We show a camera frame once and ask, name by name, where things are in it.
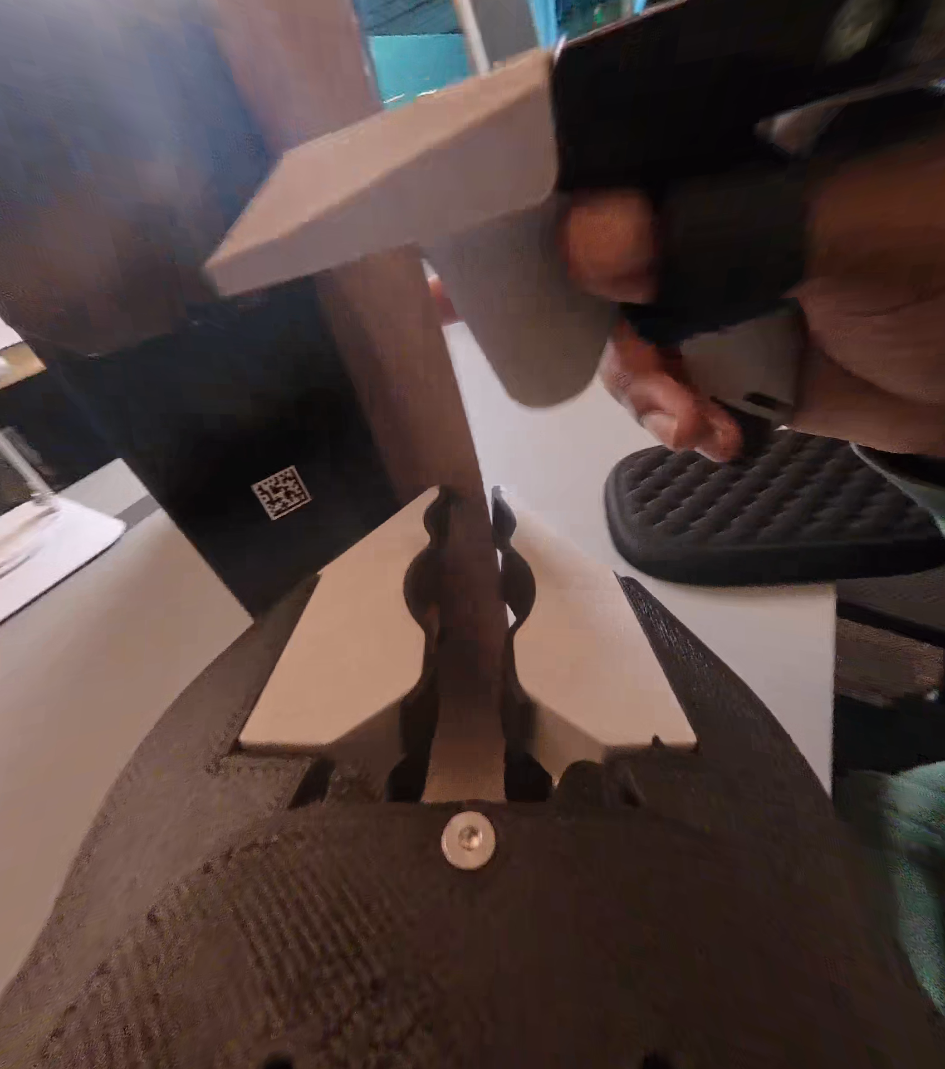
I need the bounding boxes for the black chair armrest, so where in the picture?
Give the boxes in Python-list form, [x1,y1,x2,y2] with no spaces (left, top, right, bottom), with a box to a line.
[604,430,945,587]

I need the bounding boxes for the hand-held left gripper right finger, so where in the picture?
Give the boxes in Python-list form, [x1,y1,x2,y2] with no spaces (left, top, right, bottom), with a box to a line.
[489,486,699,801]

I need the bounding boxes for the lego set cardboard box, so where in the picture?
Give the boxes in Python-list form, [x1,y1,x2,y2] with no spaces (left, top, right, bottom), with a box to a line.
[0,0,517,805]

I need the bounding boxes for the person's teal clothing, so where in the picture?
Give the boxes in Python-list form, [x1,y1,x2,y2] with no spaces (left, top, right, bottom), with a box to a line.
[835,447,945,1069]

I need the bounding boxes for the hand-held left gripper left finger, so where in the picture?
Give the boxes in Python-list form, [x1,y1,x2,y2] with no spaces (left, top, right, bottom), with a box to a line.
[238,486,458,803]

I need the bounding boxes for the person's right hand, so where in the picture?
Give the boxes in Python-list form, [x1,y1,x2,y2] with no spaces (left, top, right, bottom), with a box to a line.
[564,99,945,462]

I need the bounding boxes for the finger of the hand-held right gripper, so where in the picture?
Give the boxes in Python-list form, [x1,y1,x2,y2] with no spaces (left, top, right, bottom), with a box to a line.
[203,48,617,410]

